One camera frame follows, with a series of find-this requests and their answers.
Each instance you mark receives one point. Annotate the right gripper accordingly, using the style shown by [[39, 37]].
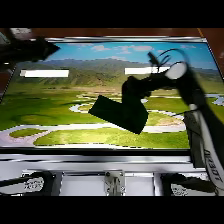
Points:
[[133, 89]]

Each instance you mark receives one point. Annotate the dark green garment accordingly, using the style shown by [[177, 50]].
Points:
[[120, 113]]

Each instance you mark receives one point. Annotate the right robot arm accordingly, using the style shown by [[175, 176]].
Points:
[[195, 93]]

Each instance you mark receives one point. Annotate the silver frame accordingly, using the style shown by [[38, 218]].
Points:
[[100, 163]]

